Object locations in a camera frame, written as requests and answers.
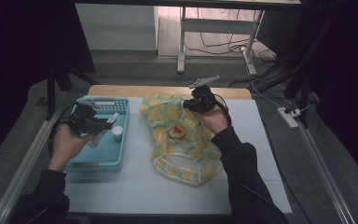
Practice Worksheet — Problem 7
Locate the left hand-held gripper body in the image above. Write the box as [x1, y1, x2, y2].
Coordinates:
[67, 98, 106, 136]

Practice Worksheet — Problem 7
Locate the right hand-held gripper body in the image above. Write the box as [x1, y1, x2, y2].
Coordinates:
[186, 75, 222, 114]

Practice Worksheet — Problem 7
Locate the white tube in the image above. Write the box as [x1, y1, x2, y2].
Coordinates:
[87, 112, 120, 149]

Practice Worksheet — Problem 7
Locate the light blue plastic basket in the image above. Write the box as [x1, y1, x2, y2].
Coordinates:
[64, 96, 131, 174]

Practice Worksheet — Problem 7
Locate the lemon print tote bag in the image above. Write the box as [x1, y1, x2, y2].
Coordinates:
[140, 91, 227, 188]

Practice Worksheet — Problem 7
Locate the round yellow tin red label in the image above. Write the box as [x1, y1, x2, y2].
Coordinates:
[168, 124, 187, 140]

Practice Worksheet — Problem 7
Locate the person's right hand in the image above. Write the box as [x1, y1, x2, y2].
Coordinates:
[193, 105, 231, 135]

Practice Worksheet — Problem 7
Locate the person's left hand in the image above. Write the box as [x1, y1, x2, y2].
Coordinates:
[48, 122, 99, 173]

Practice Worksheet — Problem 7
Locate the small white jar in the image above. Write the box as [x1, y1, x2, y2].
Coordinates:
[111, 125, 125, 144]

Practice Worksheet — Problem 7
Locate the black stand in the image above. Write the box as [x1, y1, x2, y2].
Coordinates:
[45, 62, 101, 121]
[228, 12, 339, 129]

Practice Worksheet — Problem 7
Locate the black curtain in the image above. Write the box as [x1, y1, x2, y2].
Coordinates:
[301, 0, 358, 189]
[0, 0, 96, 171]

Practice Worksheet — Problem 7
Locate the white power strip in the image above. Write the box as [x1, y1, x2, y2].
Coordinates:
[277, 106, 301, 130]

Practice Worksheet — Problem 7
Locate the white cabinet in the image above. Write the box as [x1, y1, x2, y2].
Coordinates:
[75, 3, 160, 51]

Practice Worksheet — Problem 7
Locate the left hand-held gripper black cable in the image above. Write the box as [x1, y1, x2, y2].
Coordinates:
[47, 102, 79, 157]

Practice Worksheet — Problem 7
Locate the hand-held gripper black cable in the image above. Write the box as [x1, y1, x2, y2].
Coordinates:
[213, 92, 290, 224]
[47, 102, 79, 157]

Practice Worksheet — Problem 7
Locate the right hand-held gripper black cable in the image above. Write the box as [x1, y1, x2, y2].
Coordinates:
[213, 92, 290, 224]

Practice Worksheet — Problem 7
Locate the white cable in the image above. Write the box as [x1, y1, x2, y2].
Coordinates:
[245, 60, 310, 114]

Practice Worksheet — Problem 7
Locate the metal rail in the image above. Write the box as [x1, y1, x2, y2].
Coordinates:
[296, 122, 358, 224]
[0, 102, 73, 224]

